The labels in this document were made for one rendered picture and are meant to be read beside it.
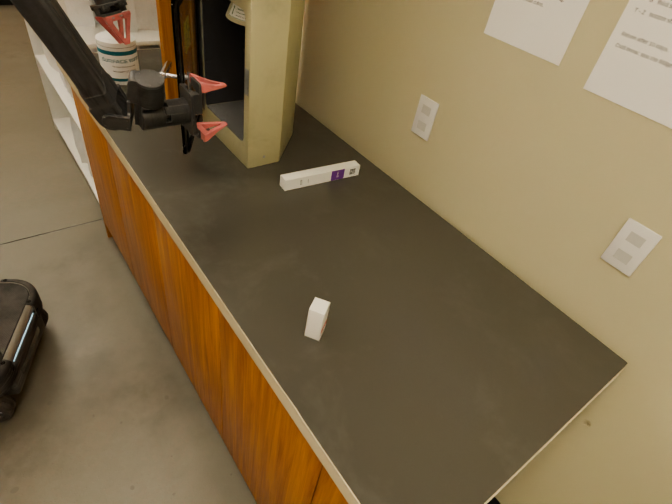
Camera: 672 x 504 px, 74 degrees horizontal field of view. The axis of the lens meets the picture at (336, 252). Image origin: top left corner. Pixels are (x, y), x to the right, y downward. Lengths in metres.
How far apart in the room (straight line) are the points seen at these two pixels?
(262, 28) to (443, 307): 0.81
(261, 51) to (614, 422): 1.29
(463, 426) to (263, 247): 0.60
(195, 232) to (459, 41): 0.82
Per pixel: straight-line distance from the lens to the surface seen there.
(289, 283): 1.03
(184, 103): 1.10
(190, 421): 1.91
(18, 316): 2.05
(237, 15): 1.34
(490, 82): 1.23
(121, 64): 1.88
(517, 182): 1.22
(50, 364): 2.17
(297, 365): 0.90
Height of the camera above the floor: 1.68
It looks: 41 degrees down
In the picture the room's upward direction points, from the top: 12 degrees clockwise
